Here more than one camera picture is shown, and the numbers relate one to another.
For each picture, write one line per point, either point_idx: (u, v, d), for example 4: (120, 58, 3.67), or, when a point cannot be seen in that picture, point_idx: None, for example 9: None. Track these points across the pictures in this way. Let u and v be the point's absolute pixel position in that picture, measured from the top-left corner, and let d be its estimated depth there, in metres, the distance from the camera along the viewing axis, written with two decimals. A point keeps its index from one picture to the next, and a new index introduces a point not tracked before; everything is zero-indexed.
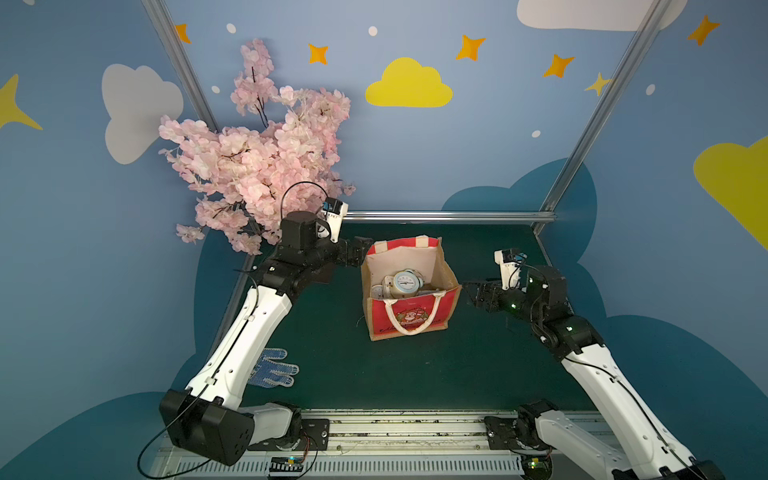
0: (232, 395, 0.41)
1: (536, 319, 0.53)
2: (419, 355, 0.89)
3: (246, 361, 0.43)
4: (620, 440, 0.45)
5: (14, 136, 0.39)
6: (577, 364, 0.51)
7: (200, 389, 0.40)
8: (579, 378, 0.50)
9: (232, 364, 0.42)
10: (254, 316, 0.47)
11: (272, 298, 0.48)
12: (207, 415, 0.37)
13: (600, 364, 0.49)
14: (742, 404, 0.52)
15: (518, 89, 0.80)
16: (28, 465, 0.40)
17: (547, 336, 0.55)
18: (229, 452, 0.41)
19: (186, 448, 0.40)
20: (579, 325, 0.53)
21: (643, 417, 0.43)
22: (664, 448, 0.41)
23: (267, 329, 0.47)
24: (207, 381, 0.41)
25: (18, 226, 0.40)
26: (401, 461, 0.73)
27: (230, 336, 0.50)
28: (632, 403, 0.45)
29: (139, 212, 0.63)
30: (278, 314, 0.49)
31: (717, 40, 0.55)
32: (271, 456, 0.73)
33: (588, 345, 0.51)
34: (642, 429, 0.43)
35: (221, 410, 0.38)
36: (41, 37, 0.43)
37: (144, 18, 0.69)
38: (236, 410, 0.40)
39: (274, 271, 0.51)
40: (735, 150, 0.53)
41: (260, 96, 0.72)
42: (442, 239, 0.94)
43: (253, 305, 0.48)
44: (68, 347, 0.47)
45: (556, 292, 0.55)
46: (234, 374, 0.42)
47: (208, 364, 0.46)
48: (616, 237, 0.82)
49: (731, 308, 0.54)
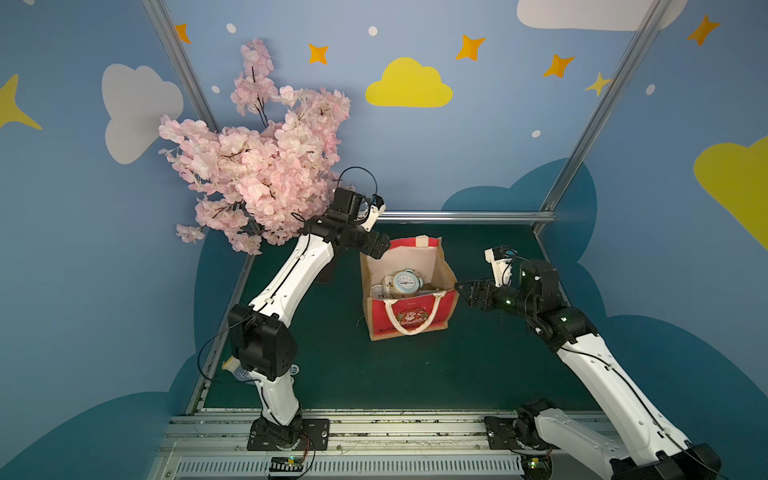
0: (284, 314, 0.48)
1: (531, 312, 0.61)
2: (419, 355, 0.89)
3: (296, 291, 0.51)
4: (617, 428, 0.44)
5: (14, 137, 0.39)
6: (572, 353, 0.52)
7: (260, 305, 0.48)
8: (575, 368, 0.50)
9: (286, 291, 0.50)
10: (304, 256, 0.54)
11: (319, 244, 0.56)
12: (267, 327, 0.46)
13: (595, 352, 0.49)
14: (742, 405, 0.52)
15: (518, 89, 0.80)
16: (29, 464, 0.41)
17: (542, 327, 0.55)
18: (278, 364, 0.48)
19: (243, 356, 0.51)
20: (573, 315, 0.54)
21: (638, 403, 0.44)
22: (659, 433, 0.41)
23: (313, 271, 0.54)
24: (266, 299, 0.49)
25: (18, 225, 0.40)
26: (401, 461, 0.73)
27: (283, 270, 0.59)
28: (627, 390, 0.45)
29: (139, 212, 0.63)
30: (322, 259, 0.56)
31: (718, 40, 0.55)
32: (271, 456, 0.73)
33: (582, 334, 0.51)
34: (638, 415, 0.43)
35: (277, 324, 0.46)
36: (41, 37, 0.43)
37: (145, 18, 0.70)
38: (287, 329, 0.47)
39: (321, 224, 0.59)
40: (735, 150, 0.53)
41: (260, 96, 0.72)
42: (441, 239, 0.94)
43: (304, 248, 0.55)
44: (68, 348, 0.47)
45: (549, 284, 0.55)
46: (288, 298, 0.49)
47: (266, 288, 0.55)
48: (615, 237, 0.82)
49: (731, 308, 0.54)
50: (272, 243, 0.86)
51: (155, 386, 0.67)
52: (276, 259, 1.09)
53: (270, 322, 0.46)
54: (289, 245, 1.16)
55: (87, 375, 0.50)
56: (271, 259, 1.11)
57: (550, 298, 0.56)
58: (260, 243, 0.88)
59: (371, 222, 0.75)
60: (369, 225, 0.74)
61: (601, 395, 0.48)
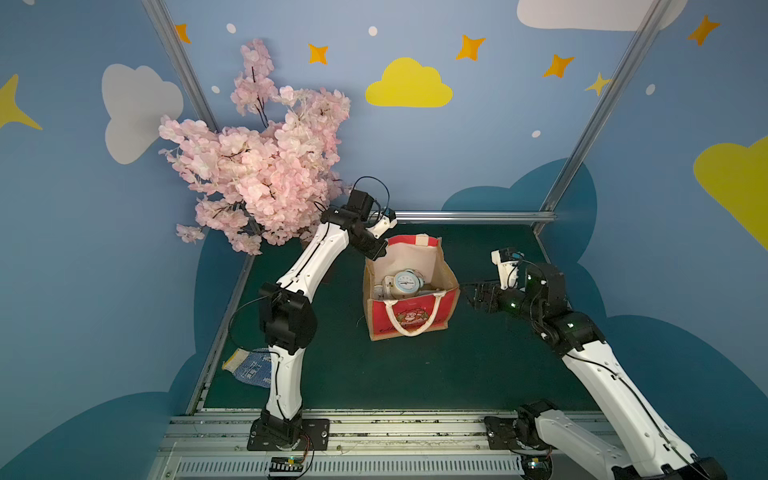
0: (308, 293, 0.54)
1: (536, 317, 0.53)
2: (419, 355, 0.89)
3: (317, 273, 0.56)
4: (622, 436, 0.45)
5: (14, 136, 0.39)
6: (578, 361, 0.51)
7: (286, 283, 0.54)
8: (580, 375, 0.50)
9: (308, 271, 0.56)
10: (323, 242, 0.60)
11: (338, 232, 0.62)
12: (292, 301, 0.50)
13: (601, 361, 0.48)
14: (743, 405, 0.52)
15: (518, 88, 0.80)
16: (29, 463, 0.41)
17: (548, 333, 0.54)
18: (302, 337, 0.54)
19: (269, 329, 0.57)
20: (580, 320, 0.53)
21: (644, 414, 0.43)
22: (665, 445, 0.41)
23: (332, 256, 0.60)
24: (291, 278, 0.55)
25: (17, 225, 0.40)
26: (402, 461, 0.73)
27: (305, 253, 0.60)
28: (632, 400, 0.44)
29: (139, 212, 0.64)
30: (340, 246, 0.62)
31: (718, 40, 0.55)
32: (271, 456, 0.73)
33: (589, 341, 0.50)
34: (644, 427, 0.42)
35: (302, 300, 0.52)
36: (41, 37, 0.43)
37: (145, 18, 0.70)
38: (311, 305, 0.53)
39: (338, 214, 0.65)
40: (735, 151, 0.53)
41: (260, 96, 0.72)
42: (441, 239, 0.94)
43: (324, 234, 0.61)
44: (68, 347, 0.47)
45: (556, 288, 0.54)
46: (310, 278, 0.55)
47: (290, 269, 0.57)
48: (615, 237, 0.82)
49: (731, 307, 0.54)
50: (272, 243, 0.86)
51: (155, 386, 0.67)
52: (276, 259, 1.09)
53: (295, 297, 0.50)
54: (289, 245, 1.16)
55: (87, 375, 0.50)
56: (271, 259, 1.11)
57: (556, 303, 0.56)
58: (260, 243, 0.88)
59: (381, 232, 0.81)
60: (378, 232, 0.80)
61: (607, 403, 0.48)
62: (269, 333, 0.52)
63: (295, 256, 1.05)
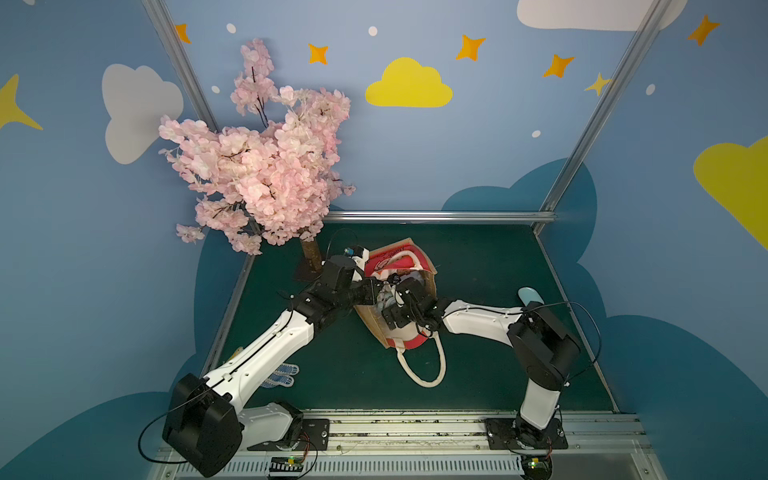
0: (239, 396, 0.42)
1: (418, 315, 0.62)
2: (419, 356, 0.89)
3: (261, 370, 0.46)
4: (498, 338, 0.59)
5: (15, 137, 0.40)
6: (452, 316, 0.66)
7: (215, 381, 0.43)
8: (459, 325, 0.66)
9: (248, 368, 0.45)
10: (281, 334, 0.51)
11: (301, 322, 0.54)
12: (210, 410, 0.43)
13: (458, 305, 0.67)
14: (742, 408, 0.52)
15: (519, 88, 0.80)
16: (26, 464, 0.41)
17: (428, 323, 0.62)
18: (210, 457, 0.40)
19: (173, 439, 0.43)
20: (444, 302, 0.71)
21: (488, 310, 0.60)
22: (505, 316, 0.56)
23: (287, 350, 0.51)
24: (224, 376, 0.44)
25: (17, 226, 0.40)
26: (402, 461, 0.73)
27: (256, 342, 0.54)
28: (481, 310, 0.61)
29: (139, 213, 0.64)
30: (300, 339, 0.53)
31: (716, 41, 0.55)
32: (271, 456, 0.73)
33: (451, 303, 0.69)
34: (491, 317, 0.58)
35: (224, 408, 0.40)
36: (39, 38, 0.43)
37: (144, 18, 0.69)
38: (236, 415, 0.41)
39: (308, 302, 0.58)
40: (735, 152, 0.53)
41: (260, 96, 0.72)
42: (435, 271, 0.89)
43: (283, 323, 0.53)
44: (69, 348, 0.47)
45: (418, 289, 0.72)
46: (248, 378, 0.44)
47: (229, 362, 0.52)
48: (613, 237, 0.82)
49: (727, 309, 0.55)
50: (272, 243, 0.86)
51: (156, 387, 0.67)
52: (276, 258, 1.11)
53: (218, 403, 0.40)
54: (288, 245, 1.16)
55: (86, 375, 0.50)
56: (271, 259, 1.11)
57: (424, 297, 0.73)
58: (260, 243, 0.88)
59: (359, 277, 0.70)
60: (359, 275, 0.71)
61: (476, 328, 0.62)
62: (174, 443, 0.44)
63: (295, 255, 1.04)
